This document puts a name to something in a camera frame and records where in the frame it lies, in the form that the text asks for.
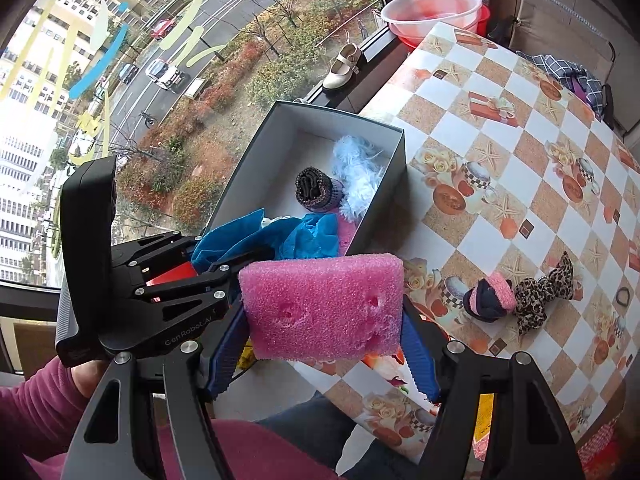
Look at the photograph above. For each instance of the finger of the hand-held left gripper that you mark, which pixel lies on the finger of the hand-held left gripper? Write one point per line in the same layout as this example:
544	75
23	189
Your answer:
145	255
190	320

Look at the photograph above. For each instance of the leopard print cloth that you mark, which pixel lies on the leopard print cloth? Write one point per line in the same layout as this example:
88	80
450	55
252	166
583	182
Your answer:
537	292

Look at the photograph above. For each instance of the person's left forearm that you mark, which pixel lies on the person's left forearm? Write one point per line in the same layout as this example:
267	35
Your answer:
35	425

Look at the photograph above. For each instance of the beige folding cot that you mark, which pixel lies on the beige folding cot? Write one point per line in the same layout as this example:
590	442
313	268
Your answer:
560	15

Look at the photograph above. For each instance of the grey cardboard box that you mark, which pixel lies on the grey cardboard box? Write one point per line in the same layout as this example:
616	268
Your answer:
310	160

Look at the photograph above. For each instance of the blue velvet cloth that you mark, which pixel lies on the blue velvet cloth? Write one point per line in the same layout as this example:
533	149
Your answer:
260	240

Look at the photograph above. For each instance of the person's leg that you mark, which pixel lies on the person's leg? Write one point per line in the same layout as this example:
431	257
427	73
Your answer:
350	440

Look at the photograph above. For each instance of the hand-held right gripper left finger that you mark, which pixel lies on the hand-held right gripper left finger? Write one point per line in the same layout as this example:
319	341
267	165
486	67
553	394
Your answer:
225	360

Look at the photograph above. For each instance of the yellow red patterned carton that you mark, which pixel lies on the yellow red patterned carton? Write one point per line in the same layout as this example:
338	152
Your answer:
484	415

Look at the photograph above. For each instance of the clear pink plastic basin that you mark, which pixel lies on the clear pink plastic basin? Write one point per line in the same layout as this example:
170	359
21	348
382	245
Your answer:
430	10

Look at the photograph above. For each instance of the red plastic basin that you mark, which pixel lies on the red plastic basin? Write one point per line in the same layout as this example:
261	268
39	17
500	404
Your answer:
482	20

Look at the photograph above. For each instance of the person's left hand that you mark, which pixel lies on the person's left hand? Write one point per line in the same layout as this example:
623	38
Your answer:
87	375

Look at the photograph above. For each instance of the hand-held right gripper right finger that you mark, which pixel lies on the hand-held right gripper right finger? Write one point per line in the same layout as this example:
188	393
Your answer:
417	360

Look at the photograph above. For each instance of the blue plaid cloth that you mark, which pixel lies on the blue plaid cloth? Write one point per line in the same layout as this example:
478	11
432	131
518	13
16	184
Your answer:
560	67

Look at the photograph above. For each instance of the glass window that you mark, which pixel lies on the glass window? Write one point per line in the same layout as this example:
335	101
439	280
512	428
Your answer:
225	60

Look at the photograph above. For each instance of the red plastic item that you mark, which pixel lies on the red plastic item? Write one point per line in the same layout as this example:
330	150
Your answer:
172	275

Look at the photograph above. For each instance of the dark sock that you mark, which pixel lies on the dark sock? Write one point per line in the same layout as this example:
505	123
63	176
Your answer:
320	192

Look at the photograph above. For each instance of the cream dotted cloth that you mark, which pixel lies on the cream dotted cloth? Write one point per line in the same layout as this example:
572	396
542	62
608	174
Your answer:
280	219

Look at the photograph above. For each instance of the light blue fluffy cloth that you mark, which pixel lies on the light blue fluffy cloth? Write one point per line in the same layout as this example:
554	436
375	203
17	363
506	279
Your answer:
357	175

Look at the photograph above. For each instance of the pink sponge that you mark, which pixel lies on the pink sponge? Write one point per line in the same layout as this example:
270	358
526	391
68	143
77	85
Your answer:
320	305

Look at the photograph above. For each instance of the navy pink rolled sock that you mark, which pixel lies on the navy pink rolled sock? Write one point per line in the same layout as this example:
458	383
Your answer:
487	302

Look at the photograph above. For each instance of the person's torso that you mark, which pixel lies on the person's torso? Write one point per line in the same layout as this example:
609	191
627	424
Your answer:
250	450

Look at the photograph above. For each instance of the pink cloth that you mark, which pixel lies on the pink cloth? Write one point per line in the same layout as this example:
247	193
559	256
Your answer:
347	232

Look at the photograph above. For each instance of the red checked cloth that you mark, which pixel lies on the red checked cloth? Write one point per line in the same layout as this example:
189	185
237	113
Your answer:
595	442

